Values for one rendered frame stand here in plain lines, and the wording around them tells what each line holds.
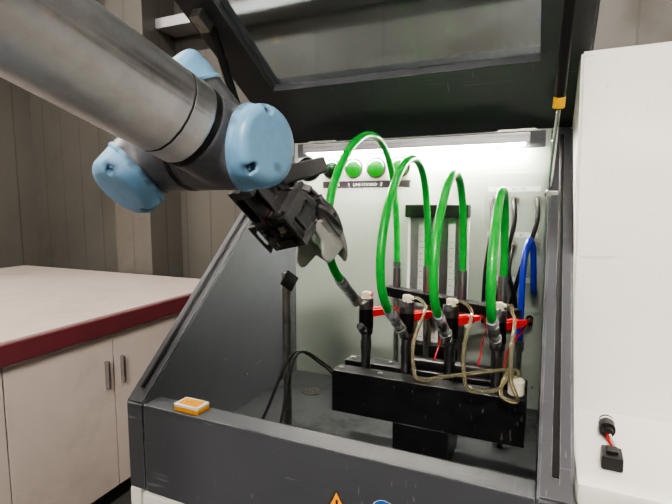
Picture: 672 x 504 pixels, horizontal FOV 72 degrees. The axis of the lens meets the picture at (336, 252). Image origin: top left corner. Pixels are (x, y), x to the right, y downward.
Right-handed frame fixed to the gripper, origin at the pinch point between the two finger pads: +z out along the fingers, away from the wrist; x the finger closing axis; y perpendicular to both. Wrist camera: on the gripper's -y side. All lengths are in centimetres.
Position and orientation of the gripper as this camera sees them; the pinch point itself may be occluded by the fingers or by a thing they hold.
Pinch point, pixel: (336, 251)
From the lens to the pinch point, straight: 73.4
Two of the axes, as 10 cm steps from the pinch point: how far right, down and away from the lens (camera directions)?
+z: 5.3, 6.6, 5.4
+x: 7.9, -1.5, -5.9
